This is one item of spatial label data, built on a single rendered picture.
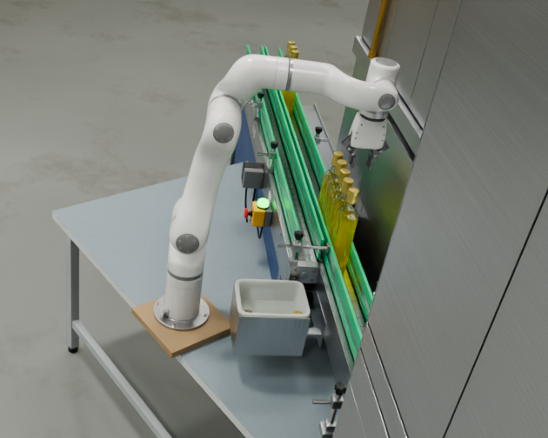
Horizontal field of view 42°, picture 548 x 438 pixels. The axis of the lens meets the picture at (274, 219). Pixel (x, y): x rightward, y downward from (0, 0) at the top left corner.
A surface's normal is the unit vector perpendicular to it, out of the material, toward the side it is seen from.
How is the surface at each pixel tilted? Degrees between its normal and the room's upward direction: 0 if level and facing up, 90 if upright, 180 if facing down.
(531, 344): 90
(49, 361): 0
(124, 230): 0
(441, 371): 90
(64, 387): 0
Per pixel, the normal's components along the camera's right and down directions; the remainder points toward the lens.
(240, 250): 0.15, -0.83
